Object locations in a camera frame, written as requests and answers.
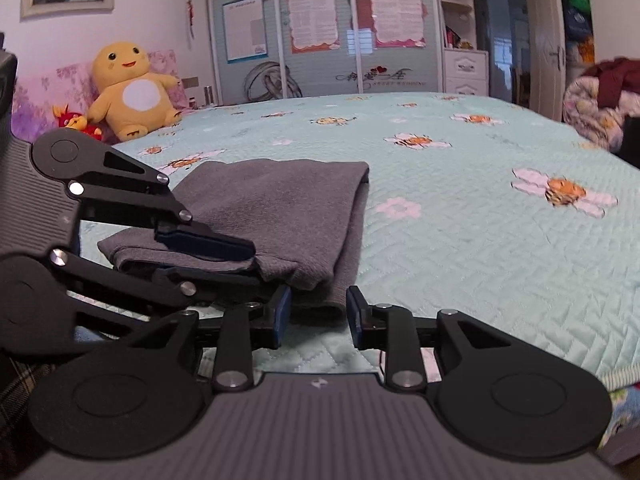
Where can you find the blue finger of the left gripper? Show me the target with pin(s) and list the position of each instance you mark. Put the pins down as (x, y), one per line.
(169, 290)
(171, 223)

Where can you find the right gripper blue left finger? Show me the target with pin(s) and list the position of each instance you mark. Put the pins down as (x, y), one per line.
(244, 329)

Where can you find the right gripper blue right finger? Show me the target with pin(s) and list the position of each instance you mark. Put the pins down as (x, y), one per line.
(396, 332)

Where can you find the dark grey sweater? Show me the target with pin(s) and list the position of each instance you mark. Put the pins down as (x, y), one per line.
(304, 217)

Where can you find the red plush toy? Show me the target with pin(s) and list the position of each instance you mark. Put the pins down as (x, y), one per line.
(77, 121)

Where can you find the yellow plush toy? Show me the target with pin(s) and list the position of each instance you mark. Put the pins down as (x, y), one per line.
(132, 100)

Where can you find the teal quilted bee bedspread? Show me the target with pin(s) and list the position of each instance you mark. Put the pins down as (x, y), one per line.
(474, 204)

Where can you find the blue framed poster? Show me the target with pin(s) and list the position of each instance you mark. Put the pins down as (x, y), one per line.
(244, 30)

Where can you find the grey sliding door wardrobe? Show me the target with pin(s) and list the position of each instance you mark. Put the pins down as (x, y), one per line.
(277, 49)

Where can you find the orange framed poster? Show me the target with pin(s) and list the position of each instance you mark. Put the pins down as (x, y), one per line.
(313, 25)

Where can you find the white drawer cabinet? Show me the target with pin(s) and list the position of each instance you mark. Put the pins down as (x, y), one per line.
(466, 72)

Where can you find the rolled floral quilt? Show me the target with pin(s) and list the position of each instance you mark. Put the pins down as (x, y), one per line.
(601, 126)

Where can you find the white room door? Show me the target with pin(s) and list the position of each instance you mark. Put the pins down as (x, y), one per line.
(547, 57)

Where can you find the pink framed poster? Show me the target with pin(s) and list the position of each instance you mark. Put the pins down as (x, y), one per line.
(398, 23)

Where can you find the dark red jacket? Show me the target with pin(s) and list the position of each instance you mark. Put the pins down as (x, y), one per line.
(615, 76)

